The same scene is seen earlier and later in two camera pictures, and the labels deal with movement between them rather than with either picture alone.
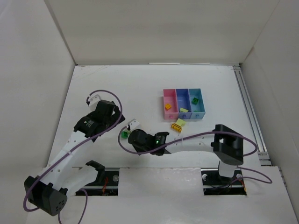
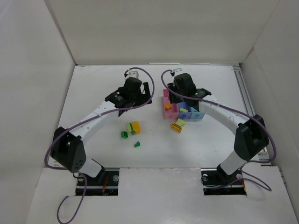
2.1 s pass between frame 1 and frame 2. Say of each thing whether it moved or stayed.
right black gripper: moved
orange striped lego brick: stayed
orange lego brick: stayed
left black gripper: moved
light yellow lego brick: stayed
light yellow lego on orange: stayed
